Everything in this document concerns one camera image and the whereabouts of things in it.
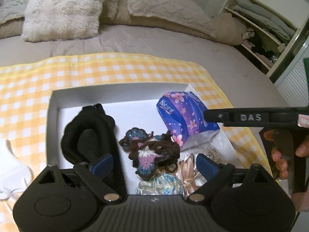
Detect blue floral drawstring pouch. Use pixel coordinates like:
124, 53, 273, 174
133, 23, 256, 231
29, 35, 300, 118
135, 172, 184, 195

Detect yellow checkered cloth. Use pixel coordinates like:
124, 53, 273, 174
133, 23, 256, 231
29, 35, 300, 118
0, 52, 285, 232

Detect grey bed cover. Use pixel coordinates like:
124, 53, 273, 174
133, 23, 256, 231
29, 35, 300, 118
1, 25, 288, 107

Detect beige quilted pillow left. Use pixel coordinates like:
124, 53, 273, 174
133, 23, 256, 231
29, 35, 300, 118
1, 0, 28, 39

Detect clear bag of beige cord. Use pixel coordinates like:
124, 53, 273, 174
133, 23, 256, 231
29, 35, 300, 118
180, 130, 243, 168

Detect brown crocheted yarn piece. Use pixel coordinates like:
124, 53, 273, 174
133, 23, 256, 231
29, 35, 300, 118
119, 127, 180, 180

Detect folded grey blankets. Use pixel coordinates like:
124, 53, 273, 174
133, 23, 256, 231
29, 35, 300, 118
233, 0, 295, 42

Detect fluffy white pillow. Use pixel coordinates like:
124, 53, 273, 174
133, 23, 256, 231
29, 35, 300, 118
21, 0, 105, 43

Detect person's right hand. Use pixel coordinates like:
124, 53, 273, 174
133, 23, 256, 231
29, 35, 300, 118
263, 129, 309, 214

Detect white closet shelf unit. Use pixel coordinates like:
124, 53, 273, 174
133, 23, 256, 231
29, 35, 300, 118
221, 0, 308, 82

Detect white shallow cardboard box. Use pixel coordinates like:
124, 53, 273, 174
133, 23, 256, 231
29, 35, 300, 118
45, 82, 243, 196

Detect beige quilted pillow right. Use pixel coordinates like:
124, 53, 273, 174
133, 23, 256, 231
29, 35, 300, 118
99, 0, 246, 46

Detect white face mask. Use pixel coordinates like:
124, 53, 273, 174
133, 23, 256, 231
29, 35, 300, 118
0, 139, 32, 200

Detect beige quilted pillow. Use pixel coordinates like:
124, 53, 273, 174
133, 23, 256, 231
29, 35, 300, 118
99, 0, 246, 46
1, 0, 28, 39

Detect blue floral tissue pack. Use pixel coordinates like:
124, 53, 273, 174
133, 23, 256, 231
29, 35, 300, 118
156, 91, 220, 151

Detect black fabric pouch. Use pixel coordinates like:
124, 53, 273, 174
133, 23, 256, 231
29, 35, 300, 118
61, 104, 127, 198

